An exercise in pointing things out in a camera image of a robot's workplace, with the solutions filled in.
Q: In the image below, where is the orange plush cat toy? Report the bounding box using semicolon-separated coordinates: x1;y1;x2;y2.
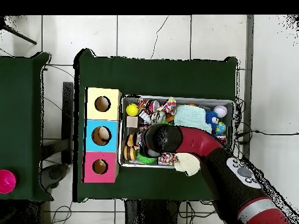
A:
126;132;141;150

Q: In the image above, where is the pale mint muslin cloth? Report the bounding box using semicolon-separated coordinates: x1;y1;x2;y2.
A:
173;104;212;134

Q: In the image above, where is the cream muslin cloth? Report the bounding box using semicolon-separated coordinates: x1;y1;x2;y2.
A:
173;152;201;177

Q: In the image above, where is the wooden box with three holes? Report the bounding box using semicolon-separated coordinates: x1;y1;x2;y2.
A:
82;87;123;184

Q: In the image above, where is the shallow clear mesh bin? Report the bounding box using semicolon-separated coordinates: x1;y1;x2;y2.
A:
119;94;235;172

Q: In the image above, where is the plain wooden cube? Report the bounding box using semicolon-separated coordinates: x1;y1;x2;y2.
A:
126;115;139;128

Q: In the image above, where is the yellow smiley ball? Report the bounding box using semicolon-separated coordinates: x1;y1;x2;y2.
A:
126;103;140;117

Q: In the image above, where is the colourful polka-dot wrapper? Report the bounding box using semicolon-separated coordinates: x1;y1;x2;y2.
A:
157;97;177;116
158;152;179;166

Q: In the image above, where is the wooden toy hamburger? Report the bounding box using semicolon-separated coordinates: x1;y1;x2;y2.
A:
123;145;137;162

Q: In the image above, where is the beige round toy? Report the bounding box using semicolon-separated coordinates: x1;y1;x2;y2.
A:
98;126;111;142

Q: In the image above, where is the dark green table cloth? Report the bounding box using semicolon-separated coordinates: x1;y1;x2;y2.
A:
72;48;239;207

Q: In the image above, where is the blue spiky toy with eyes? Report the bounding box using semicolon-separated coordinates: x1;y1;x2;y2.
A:
205;110;220;130

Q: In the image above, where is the small globe ball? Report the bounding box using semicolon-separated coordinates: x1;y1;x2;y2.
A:
214;121;227;135

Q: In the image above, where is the small white baseball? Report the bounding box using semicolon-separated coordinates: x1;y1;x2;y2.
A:
213;105;228;118

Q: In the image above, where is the grey round floor base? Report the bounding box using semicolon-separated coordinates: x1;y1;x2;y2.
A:
40;163;69;190

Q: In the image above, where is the dark green side-table cloth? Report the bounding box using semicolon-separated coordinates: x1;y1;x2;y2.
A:
0;51;54;202

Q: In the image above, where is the pink plastic cup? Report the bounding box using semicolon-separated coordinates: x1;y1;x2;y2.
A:
0;169;17;194

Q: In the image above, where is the black tripod leg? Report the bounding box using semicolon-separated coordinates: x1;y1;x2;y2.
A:
0;23;37;46

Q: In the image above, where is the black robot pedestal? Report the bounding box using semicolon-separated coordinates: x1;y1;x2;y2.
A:
124;199;180;224

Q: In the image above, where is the black power cable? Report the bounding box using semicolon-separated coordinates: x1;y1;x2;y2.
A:
235;129;299;145

